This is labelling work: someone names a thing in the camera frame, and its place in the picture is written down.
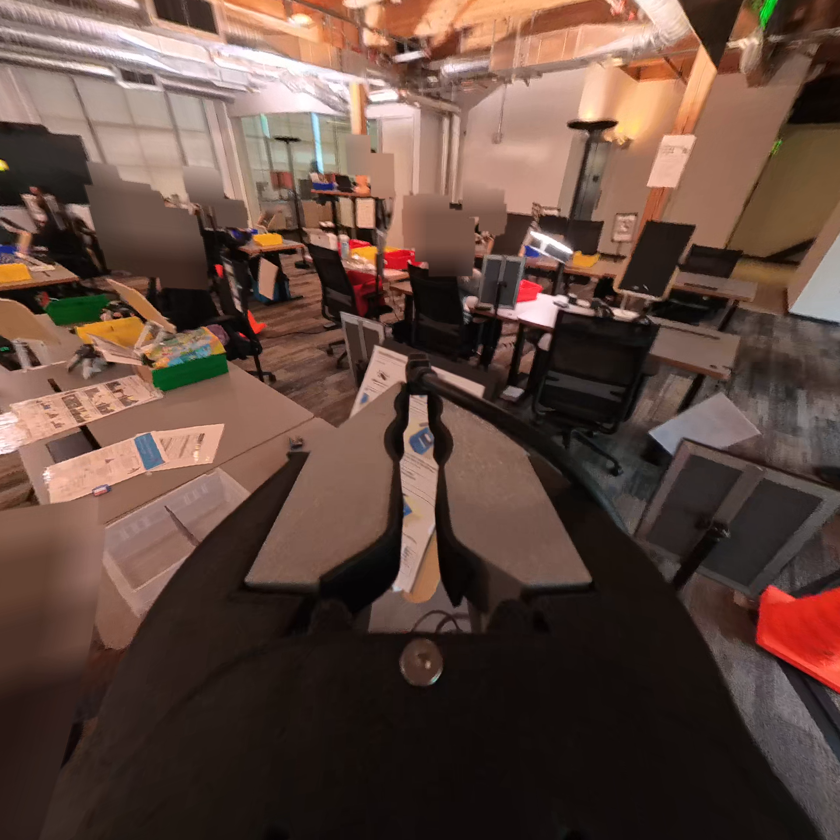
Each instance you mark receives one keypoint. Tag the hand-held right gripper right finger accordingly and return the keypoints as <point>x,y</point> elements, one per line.
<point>505,518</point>

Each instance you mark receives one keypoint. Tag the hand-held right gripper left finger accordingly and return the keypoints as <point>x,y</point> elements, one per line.
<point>328,512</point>

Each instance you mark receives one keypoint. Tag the printed instruction sheet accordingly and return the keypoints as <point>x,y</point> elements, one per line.
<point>420,485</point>

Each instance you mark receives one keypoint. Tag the wooden board stand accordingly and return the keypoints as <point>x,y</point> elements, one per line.
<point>423,584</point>

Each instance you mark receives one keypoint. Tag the clear plastic box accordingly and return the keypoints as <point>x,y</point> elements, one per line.
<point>170,525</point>

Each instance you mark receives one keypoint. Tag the black office chair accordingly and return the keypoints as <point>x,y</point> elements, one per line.
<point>590,374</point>
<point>236,295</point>
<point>334,282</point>
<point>436,308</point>

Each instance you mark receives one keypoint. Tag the green bin with colourful packets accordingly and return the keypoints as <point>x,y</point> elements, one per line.
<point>190,374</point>

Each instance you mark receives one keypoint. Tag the black panel stand pole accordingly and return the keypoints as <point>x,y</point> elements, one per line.
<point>702,551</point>

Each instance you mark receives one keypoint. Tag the paper sheet with blue picture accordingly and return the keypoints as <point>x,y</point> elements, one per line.
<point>131,459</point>

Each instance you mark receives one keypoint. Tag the blank white sheet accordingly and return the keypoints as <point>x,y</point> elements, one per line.
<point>705,423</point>

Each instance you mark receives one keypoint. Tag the red plastic bin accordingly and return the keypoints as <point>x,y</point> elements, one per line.
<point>400,259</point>
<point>530,292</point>

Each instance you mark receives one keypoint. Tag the small grey framed panel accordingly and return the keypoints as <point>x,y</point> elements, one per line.
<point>502,282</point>

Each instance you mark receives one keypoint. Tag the grey desk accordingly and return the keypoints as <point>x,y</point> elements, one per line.
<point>695,348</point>

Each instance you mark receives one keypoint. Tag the long printed paper sheet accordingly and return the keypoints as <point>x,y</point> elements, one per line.
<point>79,407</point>

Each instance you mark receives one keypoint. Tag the black tablet on stand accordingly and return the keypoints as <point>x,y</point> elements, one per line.
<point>656,256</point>

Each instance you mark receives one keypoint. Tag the small framed sign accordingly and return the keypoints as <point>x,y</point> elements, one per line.
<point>625,226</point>

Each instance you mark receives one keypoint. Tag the thin black floor lamp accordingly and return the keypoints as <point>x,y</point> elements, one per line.
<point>289,197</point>

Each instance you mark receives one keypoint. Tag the green plastic bin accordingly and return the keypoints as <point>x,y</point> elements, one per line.
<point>75,310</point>

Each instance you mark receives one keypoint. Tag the paper notice on pillar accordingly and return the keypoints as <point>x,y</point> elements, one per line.
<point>670,161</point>

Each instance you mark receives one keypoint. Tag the black monitor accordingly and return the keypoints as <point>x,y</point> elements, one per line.
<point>39,164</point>

